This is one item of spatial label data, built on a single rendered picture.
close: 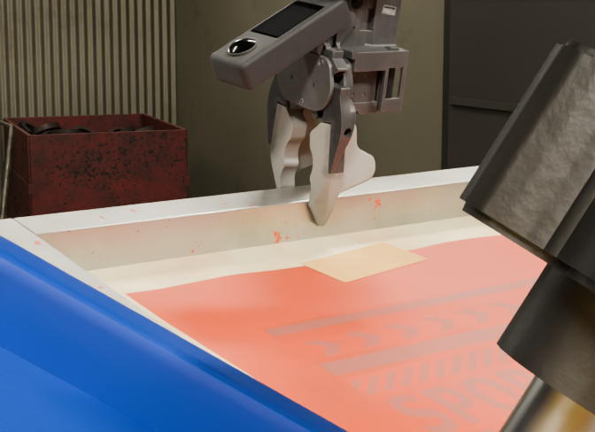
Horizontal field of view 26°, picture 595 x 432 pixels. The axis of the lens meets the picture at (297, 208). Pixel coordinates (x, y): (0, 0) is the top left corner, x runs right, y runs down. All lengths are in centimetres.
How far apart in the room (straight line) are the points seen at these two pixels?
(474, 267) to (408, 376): 24
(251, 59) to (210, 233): 14
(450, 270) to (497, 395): 23
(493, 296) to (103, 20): 673
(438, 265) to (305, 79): 19
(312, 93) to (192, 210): 14
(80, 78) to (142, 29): 48
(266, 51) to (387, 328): 24
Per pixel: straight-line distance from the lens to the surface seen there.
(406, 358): 88
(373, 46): 108
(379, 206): 113
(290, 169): 111
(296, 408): 15
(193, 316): 91
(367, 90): 108
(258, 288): 97
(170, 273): 99
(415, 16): 568
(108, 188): 636
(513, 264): 110
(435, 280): 104
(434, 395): 84
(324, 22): 103
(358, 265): 104
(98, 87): 767
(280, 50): 101
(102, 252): 98
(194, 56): 763
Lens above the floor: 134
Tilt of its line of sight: 9 degrees down
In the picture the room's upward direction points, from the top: straight up
